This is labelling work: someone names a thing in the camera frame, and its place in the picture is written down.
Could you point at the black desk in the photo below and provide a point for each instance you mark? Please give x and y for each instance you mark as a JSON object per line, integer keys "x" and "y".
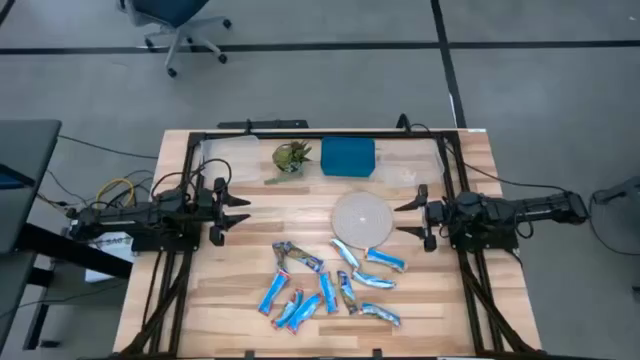
{"x": 25, "y": 150}

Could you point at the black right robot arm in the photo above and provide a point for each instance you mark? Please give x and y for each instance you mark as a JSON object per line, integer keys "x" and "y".
{"x": 540, "y": 207}

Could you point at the dark blue granola bar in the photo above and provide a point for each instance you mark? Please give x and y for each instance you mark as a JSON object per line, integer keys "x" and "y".
{"x": 306, "y": 260}
{"x": 347, "y": 293}
{"x": 280, "y": 257}

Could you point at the clear plastic container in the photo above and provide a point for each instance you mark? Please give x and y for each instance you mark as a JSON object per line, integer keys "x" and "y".
{"x": 407, "y": 162}
{"x": 235, "y": 160}

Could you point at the blue grey office chair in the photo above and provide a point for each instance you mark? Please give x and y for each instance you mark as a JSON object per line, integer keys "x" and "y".
{"x": 170, "y": 10}

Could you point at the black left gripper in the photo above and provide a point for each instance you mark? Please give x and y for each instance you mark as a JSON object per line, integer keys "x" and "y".
{"x": 218, "y": 212}

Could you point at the white box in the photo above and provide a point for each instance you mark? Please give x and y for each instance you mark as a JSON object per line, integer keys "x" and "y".
{"x": 112, "y": 246}

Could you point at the potted green succulent plant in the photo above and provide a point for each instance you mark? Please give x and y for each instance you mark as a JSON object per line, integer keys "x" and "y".
{"x": 289, "y": 156}

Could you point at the grey stand foot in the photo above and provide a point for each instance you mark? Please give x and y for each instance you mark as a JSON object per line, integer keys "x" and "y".
{"x": 620, "y": 191}

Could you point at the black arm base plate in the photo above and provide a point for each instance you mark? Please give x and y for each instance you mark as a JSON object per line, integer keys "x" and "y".
{"x": 165, "y": 245}
{"x": 490, "y": 244}

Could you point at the blue plastic container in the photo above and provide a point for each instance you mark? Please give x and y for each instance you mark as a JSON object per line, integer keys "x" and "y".
{"x": 347, "y": 156}

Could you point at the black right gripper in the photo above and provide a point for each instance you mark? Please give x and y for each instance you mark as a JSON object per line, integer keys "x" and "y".
{"x": 435, "y": 212}

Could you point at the black mount bar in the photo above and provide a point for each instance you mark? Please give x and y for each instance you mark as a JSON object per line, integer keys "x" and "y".
{"x": 270, "y": 124}

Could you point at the blue orange-ended granola bar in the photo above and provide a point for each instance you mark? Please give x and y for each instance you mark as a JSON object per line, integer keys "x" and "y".
{"x": 345, "y": 253}
{"x": 380, "y": 314}
{"x": 373, "y": 280}
{"x": 385, "y": 260}

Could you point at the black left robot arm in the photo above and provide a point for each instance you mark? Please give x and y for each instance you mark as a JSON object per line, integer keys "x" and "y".
{"x": 125, "y": 217}

